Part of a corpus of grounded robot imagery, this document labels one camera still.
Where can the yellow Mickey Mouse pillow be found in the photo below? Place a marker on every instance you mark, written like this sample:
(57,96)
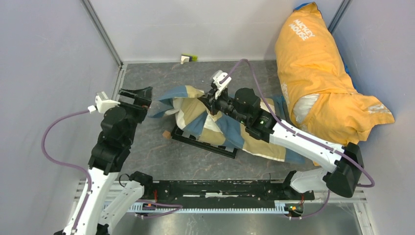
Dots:
(319,93)

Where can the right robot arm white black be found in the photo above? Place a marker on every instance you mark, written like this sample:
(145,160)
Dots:
(340,166)

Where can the black white checkerboard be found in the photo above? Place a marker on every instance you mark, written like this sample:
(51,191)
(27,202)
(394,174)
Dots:
(185,137)

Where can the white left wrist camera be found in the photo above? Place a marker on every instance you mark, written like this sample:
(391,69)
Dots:
(102,103)

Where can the small white green block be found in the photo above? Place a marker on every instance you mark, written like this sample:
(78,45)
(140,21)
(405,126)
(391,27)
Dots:
(185,58)

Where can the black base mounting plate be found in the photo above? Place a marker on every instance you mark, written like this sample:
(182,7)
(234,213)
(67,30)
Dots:
(165,190)

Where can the blue beige checkered pillowcase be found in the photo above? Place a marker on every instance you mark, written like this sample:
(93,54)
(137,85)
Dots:
(192,117)

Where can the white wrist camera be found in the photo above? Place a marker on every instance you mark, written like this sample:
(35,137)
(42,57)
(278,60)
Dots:
(220,83)
(102,103)

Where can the aluminium frame rail front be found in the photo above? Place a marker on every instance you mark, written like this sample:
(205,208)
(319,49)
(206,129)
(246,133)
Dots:
(358,197)

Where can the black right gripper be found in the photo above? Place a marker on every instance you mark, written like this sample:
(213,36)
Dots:
(213,105)

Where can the small wooden letter cube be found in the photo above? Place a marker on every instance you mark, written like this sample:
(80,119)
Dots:
(166,134)

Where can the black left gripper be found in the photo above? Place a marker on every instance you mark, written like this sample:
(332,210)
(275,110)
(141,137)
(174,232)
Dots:
(141,105)

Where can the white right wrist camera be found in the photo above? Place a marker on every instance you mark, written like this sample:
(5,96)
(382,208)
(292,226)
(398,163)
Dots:
(220,83)

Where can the aluminium frame post right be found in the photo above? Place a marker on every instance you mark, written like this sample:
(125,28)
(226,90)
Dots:
(338,15)

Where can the aluminium frame post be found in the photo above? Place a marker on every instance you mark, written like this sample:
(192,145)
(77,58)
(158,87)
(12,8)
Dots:
(338,15)
(101,31)

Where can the white slotted cable duct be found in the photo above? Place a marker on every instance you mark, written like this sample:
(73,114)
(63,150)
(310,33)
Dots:
(277,208)

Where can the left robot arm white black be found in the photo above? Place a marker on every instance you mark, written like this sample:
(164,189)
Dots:
(90,216)

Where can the aluminium frame post left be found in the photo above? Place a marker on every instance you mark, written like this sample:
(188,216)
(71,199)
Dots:
(101,31)

